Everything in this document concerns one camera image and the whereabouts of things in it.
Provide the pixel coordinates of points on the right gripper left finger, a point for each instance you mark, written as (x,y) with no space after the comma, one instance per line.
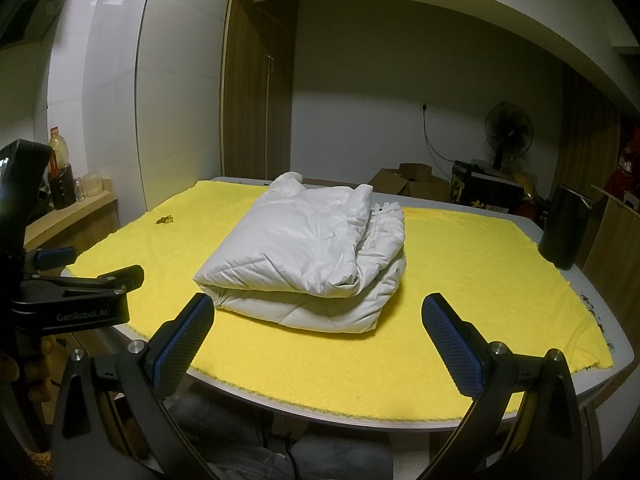
(110,419)

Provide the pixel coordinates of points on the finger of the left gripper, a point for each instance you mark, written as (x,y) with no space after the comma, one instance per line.
(125,279)
(41,259)

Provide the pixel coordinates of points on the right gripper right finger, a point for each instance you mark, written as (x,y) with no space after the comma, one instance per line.
(524,420)

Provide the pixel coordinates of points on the white puffer jacket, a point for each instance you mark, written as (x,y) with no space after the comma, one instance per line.
(324,260)

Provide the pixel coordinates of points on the wooden counter cabinet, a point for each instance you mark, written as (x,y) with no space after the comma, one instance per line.
(80,226)

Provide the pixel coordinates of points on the black knife holder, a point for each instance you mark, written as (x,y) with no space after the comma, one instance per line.
(62,188)

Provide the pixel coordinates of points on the small glass jar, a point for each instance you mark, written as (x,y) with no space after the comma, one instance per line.
(79,190)

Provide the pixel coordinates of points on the clear plastic container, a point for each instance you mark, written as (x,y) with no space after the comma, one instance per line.
(92,184)

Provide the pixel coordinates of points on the cooking oil bottle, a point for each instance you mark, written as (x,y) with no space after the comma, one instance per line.
(60,156)

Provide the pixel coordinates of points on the yellow towel blanket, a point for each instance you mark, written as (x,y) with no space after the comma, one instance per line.
(318,293)

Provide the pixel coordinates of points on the black cylindrical bin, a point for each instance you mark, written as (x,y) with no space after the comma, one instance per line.
(565,227)

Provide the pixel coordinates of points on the wooden wardrobe door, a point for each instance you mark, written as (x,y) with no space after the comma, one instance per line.
(256,88)

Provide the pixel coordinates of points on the black yellow printed box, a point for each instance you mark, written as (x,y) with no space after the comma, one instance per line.
(474,186)

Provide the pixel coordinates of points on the cardboard boxes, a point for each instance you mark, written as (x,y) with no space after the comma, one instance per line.
(411,179)

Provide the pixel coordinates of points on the black standing fan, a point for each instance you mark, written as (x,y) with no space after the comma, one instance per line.
(508,132)

